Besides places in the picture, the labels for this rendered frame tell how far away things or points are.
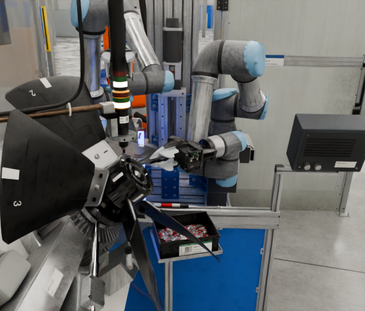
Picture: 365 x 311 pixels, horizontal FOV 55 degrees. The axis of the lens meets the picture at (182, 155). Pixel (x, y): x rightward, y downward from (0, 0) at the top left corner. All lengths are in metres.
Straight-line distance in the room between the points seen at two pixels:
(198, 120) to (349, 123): 0.54
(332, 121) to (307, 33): 1.51
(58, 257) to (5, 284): 0.12
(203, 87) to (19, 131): 0.75
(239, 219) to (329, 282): 1.24
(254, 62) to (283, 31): 1.55
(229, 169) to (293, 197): 1.99
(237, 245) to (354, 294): 1.17
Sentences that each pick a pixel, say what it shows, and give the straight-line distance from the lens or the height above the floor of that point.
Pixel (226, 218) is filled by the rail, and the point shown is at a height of 0.83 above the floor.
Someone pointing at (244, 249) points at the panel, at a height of 0.66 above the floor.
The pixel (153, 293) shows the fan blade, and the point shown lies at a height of 1.14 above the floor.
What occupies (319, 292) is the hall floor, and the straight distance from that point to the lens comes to 2.49.
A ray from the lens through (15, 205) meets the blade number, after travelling 0.65.
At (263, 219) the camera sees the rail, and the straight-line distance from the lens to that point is 1.48.
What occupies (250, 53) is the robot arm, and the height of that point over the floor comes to 1.47.
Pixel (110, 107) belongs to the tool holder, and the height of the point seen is 1.37.
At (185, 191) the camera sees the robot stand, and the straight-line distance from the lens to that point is 1.76.
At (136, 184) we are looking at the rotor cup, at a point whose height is 1.22.
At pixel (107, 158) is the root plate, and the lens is 0.91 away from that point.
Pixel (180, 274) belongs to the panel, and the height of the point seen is 0.52.
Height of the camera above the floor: 1.59
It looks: 22 degrees down
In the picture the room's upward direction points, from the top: 1 degrees clockwise
